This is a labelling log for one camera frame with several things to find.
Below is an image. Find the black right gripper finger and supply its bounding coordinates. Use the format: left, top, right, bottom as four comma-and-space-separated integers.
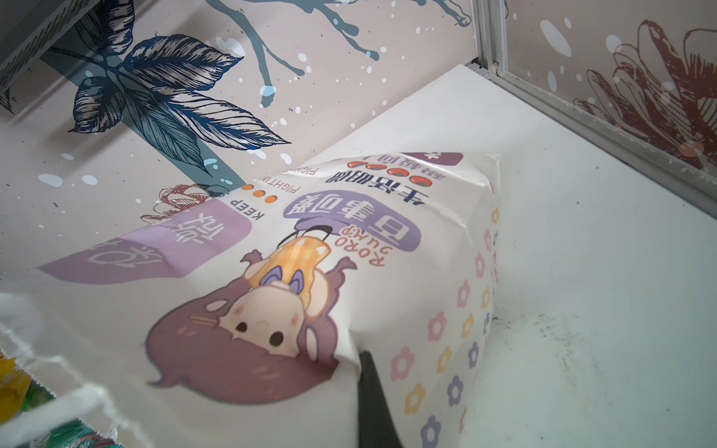
358, 351, 403, 448

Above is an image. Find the white patterned paper bag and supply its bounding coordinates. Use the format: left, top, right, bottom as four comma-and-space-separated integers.
1, 152, 500, 447

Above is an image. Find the yellow corn chips packet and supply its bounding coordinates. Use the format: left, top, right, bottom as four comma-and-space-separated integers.
0, 356, 32, 424

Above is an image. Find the green Fox's candy bag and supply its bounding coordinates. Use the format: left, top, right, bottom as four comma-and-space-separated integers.
16, 381, 119, 448

